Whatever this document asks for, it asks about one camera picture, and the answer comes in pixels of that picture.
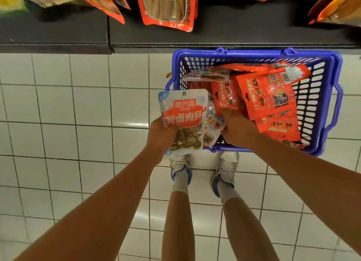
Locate person's right hand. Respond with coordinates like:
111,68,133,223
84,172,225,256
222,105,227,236
221,108,260,150

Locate person's left hand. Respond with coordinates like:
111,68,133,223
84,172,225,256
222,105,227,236
146,117,180,158

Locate white and red spice packet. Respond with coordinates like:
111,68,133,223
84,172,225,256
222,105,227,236
158,89,209,159

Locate person's right forearm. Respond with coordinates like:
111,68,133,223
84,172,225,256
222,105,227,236
243,134,361,256

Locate person's left forearm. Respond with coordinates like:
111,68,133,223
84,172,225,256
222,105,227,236
13,145,170,261

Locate small clear snack packet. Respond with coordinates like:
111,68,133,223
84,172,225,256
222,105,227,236
202,94,226,149

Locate person's left white blue shoe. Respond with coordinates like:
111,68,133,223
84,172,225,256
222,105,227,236
170,155,193,186

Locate person's white blue shoe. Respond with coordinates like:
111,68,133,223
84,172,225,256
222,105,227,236
212,151,240,198
170,155,193,186

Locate large red snack packet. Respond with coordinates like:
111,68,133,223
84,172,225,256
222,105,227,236
236,71,298,121

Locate flat white snack packet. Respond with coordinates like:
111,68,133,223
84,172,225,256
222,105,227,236
181,67,231,82

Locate person's right white blue shoe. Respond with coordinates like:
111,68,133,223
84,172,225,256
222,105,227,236
212,151,240,198

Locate person's left grey sock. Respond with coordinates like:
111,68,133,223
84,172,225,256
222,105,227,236
171,170,190,196

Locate person's grey sock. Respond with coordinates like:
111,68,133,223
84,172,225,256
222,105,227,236
171,170,190,196
217,181,241,205

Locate red packet with white label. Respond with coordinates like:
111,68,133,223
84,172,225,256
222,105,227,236
218,61,312,85

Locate person's right grey sock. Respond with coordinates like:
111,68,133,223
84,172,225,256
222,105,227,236
217,181,241,205

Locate black shelf board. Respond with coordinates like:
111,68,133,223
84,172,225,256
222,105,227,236
0,2,112,55
108,0,361,55

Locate blue plastic shopping basket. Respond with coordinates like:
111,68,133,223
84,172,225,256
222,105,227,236
165,47,344,157

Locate person's left leg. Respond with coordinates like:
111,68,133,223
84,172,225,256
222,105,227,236
161,190,196,261

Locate person's leg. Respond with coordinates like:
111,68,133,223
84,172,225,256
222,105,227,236
161,190,196,261
222,196,280,261

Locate person's right leg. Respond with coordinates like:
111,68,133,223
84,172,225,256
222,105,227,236
222,196,280,261

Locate red packet with clear window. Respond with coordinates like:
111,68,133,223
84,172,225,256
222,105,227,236
134,0,199,33

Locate red orange hanging packet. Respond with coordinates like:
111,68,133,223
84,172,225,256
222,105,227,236
76,0,132,25

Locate orange yellow hanging packet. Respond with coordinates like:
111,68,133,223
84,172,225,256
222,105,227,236
307,0,361,27

